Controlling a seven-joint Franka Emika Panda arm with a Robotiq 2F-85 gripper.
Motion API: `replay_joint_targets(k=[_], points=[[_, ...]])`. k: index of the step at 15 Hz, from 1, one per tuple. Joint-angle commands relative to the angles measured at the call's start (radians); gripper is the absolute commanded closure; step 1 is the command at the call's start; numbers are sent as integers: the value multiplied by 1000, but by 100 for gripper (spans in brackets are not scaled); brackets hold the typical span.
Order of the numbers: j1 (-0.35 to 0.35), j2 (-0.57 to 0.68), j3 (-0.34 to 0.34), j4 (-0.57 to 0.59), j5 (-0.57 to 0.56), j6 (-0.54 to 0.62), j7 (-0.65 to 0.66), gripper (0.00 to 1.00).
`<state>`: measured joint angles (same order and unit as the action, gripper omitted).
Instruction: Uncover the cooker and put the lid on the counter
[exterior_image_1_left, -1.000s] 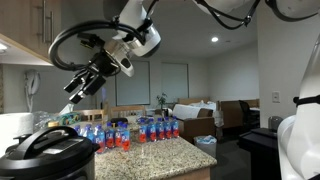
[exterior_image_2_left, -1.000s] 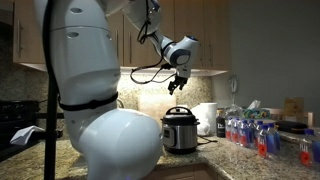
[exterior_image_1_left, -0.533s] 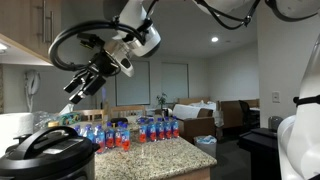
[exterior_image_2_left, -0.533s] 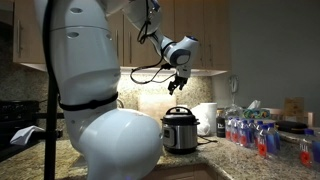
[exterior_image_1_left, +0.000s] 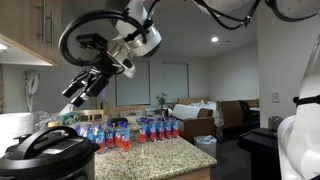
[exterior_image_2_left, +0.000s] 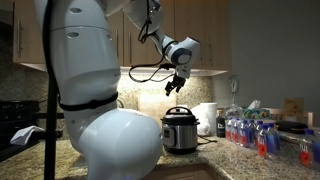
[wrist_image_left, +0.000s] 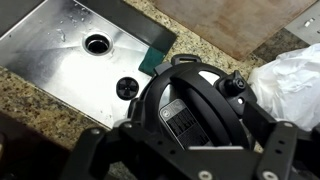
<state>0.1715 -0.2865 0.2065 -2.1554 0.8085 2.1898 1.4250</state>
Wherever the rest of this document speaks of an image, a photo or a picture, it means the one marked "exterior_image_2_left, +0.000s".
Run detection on brown paper bag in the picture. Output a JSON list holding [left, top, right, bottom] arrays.
[[283, 97, 305, 118]]

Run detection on white crumpled cloth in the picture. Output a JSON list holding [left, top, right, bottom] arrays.
[[9, 125, 45, 147]]

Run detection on stainless steel pressure cooker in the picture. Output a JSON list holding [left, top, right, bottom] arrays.
[[161, 119, 200, 155]]

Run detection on black stove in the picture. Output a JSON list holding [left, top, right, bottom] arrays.
[[0, 99, 41, 163]]

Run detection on colourful tissue box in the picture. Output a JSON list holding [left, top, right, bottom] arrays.
[[242, 99, 272, 120]]

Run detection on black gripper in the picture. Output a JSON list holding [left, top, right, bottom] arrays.
[[165, 74, 187, 97]]

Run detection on Fiji water bottle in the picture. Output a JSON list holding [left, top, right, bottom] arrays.
[[238, 119, 250, 148], [231, 117, 240, 144], [266, 122, 282, 156], [257, 124, 270, 159], [224, 116, 233, 141], [299, 128, 314, 168]]

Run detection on black pressure cooker lid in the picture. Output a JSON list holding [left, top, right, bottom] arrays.
[[160, 106, 200, 127]]

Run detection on wooden dining chair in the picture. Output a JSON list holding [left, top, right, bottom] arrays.
[[263, 107, 315, 128]]

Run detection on black camera stand pole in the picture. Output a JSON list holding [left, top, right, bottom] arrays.
[[35, 93, 65, 180]]

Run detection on white wall phone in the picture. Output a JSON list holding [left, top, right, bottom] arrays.
[[228, 74, 240, 95]]

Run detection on black cooker power cord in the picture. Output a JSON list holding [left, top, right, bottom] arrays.
[[196, 134, 219, 147]]

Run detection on wooden wall cabinets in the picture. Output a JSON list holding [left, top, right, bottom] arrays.
[[12, 0, 232, 78]]

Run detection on black strap around arm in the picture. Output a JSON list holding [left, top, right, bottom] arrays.
[[58, 92, 119, 112]]

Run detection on black round pan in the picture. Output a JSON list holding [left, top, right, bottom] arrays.
[[275, 120, 309, 135]]

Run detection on clear plastic bag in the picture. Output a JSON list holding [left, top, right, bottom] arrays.
[[223, 103, 246, 120]]

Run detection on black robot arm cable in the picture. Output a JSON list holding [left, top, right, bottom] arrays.
[[42, 0, 178, 101]]

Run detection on dark jar white label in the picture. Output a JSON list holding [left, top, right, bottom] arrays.
[[215, 109, 227, 139]]

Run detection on beige cutting board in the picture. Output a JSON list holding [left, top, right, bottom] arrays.
[[137, 93, 178, 121]]

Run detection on white paper towel roll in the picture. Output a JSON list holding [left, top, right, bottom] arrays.
[[190, 102, 218, 137]]

